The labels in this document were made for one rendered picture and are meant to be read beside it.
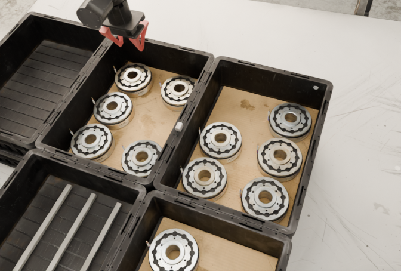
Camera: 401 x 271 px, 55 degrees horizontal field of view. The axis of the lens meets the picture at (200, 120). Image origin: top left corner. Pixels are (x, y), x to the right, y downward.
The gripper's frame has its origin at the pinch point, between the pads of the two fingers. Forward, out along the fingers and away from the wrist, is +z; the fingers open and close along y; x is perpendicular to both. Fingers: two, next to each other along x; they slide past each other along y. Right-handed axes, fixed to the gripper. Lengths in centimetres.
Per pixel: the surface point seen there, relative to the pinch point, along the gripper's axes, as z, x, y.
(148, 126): 12.9, -14.6, 9.4
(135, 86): 10.0, -5.4, 1.3
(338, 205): 29, -12, 59
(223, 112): 14.2, -3.6, 25.8
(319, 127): 5, -7, 50
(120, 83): 9.6, -6.0, -3.2
